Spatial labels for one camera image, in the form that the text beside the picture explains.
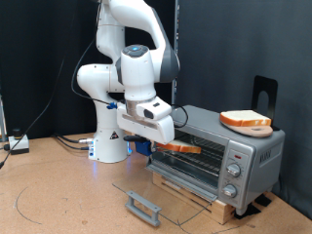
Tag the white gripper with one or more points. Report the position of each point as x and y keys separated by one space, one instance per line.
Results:
x=152 y=125

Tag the white bread slice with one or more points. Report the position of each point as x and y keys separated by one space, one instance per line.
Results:
x=185 y=148
x=243 y=117

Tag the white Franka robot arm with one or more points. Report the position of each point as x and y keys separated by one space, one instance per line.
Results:
x=107 y=143

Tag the silver oven knob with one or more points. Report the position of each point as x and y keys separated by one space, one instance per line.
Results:
x=229 y=190
x=234 y=169

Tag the silver toaster oven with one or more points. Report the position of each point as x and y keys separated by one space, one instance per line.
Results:
x=269 y=162

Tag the wooden slatted block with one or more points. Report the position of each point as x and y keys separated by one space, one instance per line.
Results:
x=224 y=213

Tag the small round wooden board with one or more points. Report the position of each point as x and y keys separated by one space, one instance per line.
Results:
x=256 y=131

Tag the black foam pad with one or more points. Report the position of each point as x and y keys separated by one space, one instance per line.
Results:
x=264 y=200
x=250 y=211

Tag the black metal bookend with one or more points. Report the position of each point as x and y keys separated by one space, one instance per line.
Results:
x=258 y=84

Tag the vertical metal pole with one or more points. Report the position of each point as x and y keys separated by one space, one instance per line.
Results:
x=177 y=19

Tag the emergency stop button box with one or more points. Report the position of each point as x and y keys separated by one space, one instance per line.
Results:
x=19 y=144

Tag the metal post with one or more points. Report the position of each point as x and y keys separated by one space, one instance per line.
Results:
x=2 y=123

